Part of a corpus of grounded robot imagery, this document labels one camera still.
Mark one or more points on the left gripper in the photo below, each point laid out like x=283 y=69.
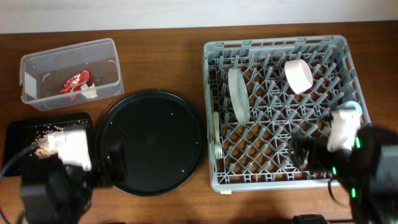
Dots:
x=107 y=170

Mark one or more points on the blue plastic cup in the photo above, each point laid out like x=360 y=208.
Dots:
x=350 y=105

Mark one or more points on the wooden chopstick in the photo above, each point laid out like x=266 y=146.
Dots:
x=212 y=102

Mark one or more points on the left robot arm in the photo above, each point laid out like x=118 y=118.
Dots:
x=53 y=192

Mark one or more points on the black rectangular tray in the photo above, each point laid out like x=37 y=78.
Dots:
x=20 y=134

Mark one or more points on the white saucer plate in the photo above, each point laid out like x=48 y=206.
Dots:
x=299 y=75

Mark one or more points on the grey dishwasher rack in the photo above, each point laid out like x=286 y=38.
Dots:
x=256 y=155

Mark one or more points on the clear plastic waste bin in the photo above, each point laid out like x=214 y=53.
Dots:
x=43 y=74

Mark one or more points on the white plastic fork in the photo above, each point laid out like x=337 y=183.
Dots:
x=218 y=145

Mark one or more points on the round black serving tray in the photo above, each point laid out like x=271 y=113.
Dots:
x=150 y=143

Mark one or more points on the white tissue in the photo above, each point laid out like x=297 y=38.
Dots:
x=89 y=92

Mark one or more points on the red snack wrapper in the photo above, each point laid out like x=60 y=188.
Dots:
x=76 y=82

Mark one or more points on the white rice pile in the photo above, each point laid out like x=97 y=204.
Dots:
x=53 y=139

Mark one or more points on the grey plate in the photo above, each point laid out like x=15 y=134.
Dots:
x=238 y=95

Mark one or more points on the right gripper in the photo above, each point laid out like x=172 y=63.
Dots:
x=316 y=143

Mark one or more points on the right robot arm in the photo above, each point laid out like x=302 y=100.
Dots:
x=368 y=172

